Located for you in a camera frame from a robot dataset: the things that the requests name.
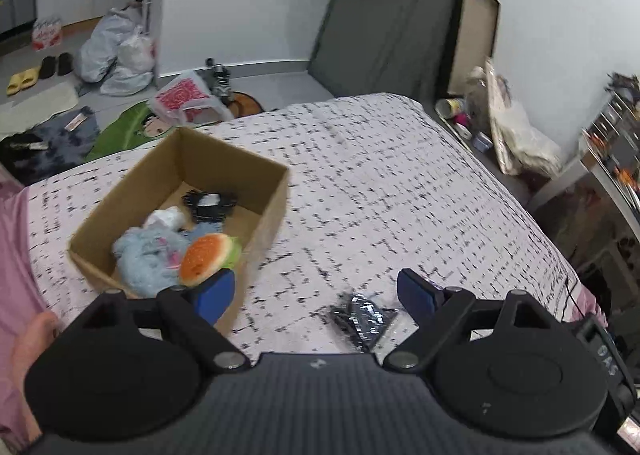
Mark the white floor mat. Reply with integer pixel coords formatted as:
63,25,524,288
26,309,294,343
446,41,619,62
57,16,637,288
0,85,80,128

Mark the white black-patterned blanket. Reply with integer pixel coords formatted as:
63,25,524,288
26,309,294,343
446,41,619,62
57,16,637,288
27,92,583,356

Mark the green cartoon rug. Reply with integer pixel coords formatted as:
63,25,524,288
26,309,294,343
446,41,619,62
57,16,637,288
85,100,201,163

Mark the paper cup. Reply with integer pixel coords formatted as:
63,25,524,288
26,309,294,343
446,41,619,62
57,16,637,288
434,98,468,119

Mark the white cloth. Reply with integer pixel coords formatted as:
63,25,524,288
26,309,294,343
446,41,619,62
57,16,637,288
143,206,188,231

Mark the black fabric item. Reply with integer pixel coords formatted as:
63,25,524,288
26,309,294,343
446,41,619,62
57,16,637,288
181,189,238,225

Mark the fluffy light blue plush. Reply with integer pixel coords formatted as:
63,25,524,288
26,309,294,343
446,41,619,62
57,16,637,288
112,226,198,298

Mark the grey plastic bag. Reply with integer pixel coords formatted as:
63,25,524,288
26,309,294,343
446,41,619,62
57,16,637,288
79,8,146,83

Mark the grey drawer organiser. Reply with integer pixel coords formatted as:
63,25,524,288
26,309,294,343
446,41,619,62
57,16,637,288
592,95,640,166

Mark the red white pack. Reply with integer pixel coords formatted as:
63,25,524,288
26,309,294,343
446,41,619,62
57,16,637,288
31,15,65,51

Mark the white desk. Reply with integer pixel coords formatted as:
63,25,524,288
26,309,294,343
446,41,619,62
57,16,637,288
527,155,640,256

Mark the person's left hand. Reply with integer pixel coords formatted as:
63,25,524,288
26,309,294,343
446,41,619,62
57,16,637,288
11,311,61,443

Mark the grey door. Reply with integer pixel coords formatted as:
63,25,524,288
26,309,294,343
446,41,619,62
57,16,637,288
307,0,481,108

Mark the black patterned packet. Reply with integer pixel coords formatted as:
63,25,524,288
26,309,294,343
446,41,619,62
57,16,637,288
330,291,400,351

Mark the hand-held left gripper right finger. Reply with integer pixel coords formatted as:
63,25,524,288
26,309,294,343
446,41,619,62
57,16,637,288
382,267,583,374

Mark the burger plush toy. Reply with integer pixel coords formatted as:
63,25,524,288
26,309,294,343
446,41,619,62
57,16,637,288
178,233,243,287

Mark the brown round mat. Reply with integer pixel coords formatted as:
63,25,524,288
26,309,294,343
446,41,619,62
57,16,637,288
231,92,266,117

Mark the red patterned plastic bag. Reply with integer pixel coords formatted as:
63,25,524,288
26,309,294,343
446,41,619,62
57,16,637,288
148,70,236,126

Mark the pink bed sheet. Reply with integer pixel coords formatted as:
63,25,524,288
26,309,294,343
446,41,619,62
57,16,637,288
0,182,606,453

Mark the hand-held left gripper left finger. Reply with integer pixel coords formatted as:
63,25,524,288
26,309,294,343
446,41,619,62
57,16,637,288
37,267,252,376

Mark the brown cardboard box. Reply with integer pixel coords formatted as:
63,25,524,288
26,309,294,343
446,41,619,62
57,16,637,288
68,126,291,333

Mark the beige tote bag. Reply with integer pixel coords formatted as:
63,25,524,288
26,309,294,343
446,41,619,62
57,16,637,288
467,60,563,176

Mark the black cable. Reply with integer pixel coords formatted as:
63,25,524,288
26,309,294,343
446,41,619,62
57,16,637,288
562,275,577,323

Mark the dark tie-dye cloth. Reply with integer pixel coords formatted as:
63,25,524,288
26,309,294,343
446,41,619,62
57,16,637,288
0,106,101,186

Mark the black framed board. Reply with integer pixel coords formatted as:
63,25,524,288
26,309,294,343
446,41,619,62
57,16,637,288
440,0,501,98

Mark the white plastic bag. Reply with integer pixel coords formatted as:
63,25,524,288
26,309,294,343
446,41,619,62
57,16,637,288
100,30,156,96

